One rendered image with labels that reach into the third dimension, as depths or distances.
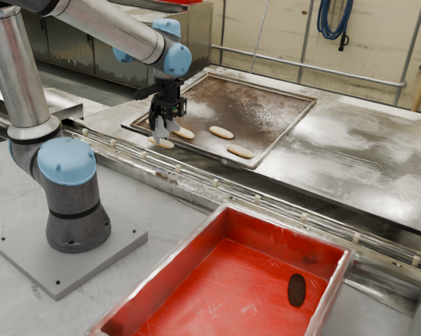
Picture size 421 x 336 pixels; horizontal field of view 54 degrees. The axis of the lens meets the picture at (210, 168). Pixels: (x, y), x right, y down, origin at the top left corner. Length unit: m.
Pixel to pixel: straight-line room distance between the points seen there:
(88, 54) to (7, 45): 3.71
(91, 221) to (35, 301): 0.20
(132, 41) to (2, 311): 0.61
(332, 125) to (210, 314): 0.86
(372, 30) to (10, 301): 4.32
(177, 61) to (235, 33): 4.42
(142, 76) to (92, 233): 3.24
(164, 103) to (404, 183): 0.72
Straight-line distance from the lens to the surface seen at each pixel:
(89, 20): 0.87
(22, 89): 0.97
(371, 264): 1.04
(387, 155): 1.40
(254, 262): 1.01
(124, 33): 0.91
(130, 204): 1.20
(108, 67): 4.46
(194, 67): 4.90
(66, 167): 0.91
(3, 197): 1.31
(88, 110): 1.87
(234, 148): 1.33
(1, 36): 0.94
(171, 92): 1.20
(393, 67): 4.78
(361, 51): 4.82
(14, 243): 1.09
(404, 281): 1.03
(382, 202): 1.22
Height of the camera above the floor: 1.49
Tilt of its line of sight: 29 degrees down
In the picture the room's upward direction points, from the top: 4 degrees clockwise
